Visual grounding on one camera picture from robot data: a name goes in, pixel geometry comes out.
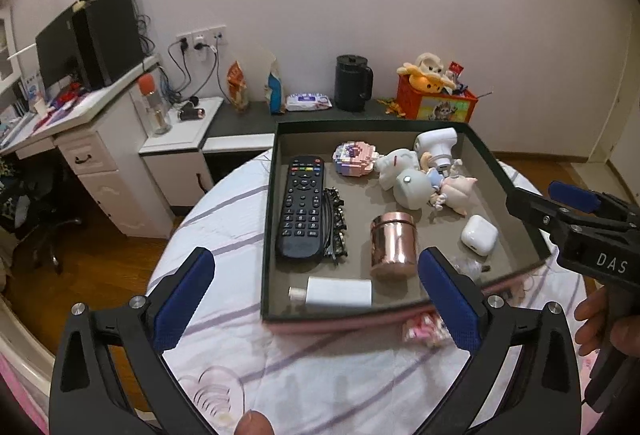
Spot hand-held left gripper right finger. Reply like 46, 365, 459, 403
419, 247, 583, 435

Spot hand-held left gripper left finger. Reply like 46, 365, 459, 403
48, 246, 216, 435

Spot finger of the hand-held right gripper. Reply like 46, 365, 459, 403
505, 188, 571, 236
547, 180, 640, 223

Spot pink candy packet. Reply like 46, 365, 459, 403
402, 312, 453, 348

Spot white earbuds case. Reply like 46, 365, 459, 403
460, 214, 499, 257

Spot pink pig figurine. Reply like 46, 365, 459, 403
439, 172, 479, 217

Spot rose gold metal can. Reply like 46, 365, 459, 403
370, 211, 418, 280

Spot white charger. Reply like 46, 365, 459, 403
288, 277, 373, 308

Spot dark green shallow tray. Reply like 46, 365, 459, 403
260, 119, 553, 335

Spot white figurine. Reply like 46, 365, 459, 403
375, 149, 422, 192

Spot black remote control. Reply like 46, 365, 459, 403
275, 155, 326, 262

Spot person's right hand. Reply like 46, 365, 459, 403
574, 287, 640, 358

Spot person's left hand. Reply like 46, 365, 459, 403
235, 410, 276, 435

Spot clear plastic bag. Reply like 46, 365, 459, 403
447, 256, 490, 286

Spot white plug adapter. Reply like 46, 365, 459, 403
413, 128, 460, 170

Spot white low nightstand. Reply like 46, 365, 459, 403
139, 96, 276, 208

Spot white desk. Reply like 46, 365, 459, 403
0, 54, 176, 240

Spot orange toy box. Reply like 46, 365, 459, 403
396, 74, 479, 123

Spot yellow plush toy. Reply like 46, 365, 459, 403
397, 64, 457, 92

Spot pink block flower toy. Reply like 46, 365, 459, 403
332, 141, 378, 177

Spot small yellow toys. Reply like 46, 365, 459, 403
377, 98, 408, 118

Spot black office chair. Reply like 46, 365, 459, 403
0, 155, 83, 276

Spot white plush toy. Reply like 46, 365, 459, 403
416, 52, 446, 75

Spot dark grey shelf top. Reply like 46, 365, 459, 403
205, 100, 401, 136

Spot bottle with orange cap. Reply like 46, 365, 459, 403
137, 75, 172, 136

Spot black kettle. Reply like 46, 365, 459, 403
334, 54, 375, 112

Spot orange snack bag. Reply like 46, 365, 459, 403
227, 60, 251, 112

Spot blue and white snack bag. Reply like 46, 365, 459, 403
263, 51, 286, 114

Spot pack of wet wipes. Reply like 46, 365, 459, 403
285, 92, 333, 112

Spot black computer tower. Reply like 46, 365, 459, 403
71, 0, 146, 90

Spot black monitor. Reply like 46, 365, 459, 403
35, 12, 83, 88

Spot white cabinet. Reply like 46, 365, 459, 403
0, 8, 15, 81

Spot black power cables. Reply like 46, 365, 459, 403
159, 38, 226, 108

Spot white wall outlet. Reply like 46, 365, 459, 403
176, 26, 229, 50

